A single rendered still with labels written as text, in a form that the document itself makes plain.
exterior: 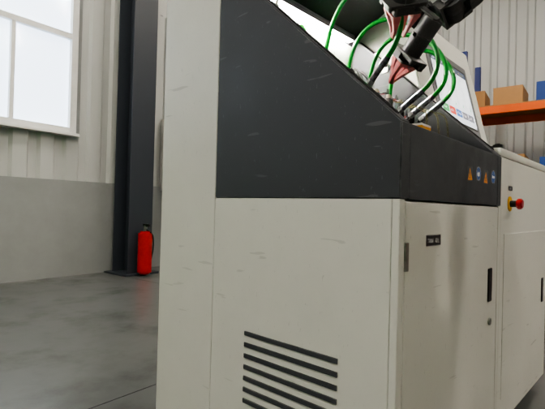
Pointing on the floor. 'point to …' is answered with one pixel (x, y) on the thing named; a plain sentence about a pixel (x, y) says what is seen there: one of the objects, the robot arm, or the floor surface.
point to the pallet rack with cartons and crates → (509, 104)
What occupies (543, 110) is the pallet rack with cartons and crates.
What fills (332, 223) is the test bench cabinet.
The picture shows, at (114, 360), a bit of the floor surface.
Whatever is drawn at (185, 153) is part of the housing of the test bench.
